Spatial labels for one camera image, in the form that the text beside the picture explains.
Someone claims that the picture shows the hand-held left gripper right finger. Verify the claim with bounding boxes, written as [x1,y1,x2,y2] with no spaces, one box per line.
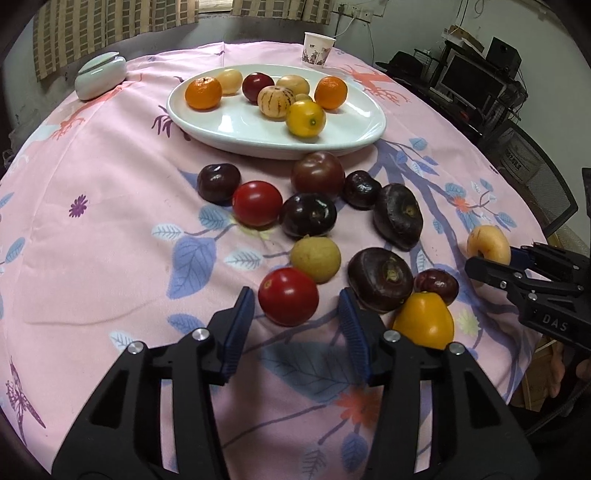
[338,287,541,480]

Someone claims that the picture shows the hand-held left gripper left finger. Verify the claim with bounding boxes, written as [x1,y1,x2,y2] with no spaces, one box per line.
[52,286,256,480]

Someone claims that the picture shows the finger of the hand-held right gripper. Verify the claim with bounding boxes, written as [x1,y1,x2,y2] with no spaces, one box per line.
[509,240,591,282]
[464,256,585,305]

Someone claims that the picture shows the pale yellow loquat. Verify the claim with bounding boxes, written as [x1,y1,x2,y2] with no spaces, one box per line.
[216,68,243,96]
[466,224,512,266]

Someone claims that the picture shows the dark purple plum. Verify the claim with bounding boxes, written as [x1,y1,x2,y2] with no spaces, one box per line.
[278,192,338,239]
[413,270,460,306]
[342,170,383,210]
[197,163,242,205]

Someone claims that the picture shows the dark passion fruit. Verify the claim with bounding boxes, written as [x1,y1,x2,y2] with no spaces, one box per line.
[347,247,415,315]
[373,183,424,252]

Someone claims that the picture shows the red tomato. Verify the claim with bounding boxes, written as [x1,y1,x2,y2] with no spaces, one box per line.
[232,180,284,228]
[257,267,320,328]

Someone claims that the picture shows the orange yellow tomato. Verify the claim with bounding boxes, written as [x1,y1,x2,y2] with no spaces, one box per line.
[392,292,455,350]

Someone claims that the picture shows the tan longan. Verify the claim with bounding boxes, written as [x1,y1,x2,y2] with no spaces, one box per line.
[290,235,342,284]

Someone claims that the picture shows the dark reddish brown tomato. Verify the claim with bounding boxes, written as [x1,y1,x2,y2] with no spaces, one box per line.
[290,151,346,197]

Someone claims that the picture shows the white oval plate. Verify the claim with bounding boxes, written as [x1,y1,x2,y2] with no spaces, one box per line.
[167,64,387,161]

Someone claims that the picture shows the striped pepino melon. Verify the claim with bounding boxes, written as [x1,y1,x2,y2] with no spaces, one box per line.
[257,85,296,121]

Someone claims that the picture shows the orange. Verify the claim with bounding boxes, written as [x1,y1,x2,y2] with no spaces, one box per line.
[314,76,348,110]

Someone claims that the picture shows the orange mandarin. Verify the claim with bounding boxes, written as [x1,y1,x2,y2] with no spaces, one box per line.
[185,76,223,110]

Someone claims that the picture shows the red plum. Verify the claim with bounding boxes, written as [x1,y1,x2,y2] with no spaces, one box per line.
[242,73,276,103]

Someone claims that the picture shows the large pale yellow plum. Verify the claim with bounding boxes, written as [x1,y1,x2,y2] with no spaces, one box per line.
[276,75,311,97]

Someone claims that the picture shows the person's right hand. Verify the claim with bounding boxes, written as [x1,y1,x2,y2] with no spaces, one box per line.
[549,345,591,407]

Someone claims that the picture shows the black mesh office chair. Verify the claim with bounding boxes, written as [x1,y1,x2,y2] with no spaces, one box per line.
[480,121,579,236]

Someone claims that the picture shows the black computer desk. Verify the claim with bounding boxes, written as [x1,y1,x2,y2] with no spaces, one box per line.
[376,39,529,148]

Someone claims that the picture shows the pink floral tablecloth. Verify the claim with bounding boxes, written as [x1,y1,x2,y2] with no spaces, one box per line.
[0,41,543,480]

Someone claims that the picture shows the computer monitor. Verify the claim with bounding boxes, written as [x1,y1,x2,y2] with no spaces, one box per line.
[438,50,509,104]

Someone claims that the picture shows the black speaker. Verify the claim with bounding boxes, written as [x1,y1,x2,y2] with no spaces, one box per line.
[487,37,522,70]

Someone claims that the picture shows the black hat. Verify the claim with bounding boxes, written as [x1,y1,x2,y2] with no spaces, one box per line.
[376,52,423,77]

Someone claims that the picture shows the flat cardboard box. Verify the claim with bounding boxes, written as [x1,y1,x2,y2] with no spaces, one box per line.
[443,25,485,52]

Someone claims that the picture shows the printed paper cup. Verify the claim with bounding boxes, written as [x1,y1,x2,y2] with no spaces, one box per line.
[301,32,337,69]

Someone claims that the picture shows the pale green lidded jar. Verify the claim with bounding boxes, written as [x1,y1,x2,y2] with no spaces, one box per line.
[75,52,127,101]

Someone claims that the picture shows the striped beige curtain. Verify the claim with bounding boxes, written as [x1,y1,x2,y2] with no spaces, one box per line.
[32,0,200,83]
[231,0,332,25]

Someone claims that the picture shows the white power cable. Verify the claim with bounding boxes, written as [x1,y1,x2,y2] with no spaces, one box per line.
[335,14,358,40]

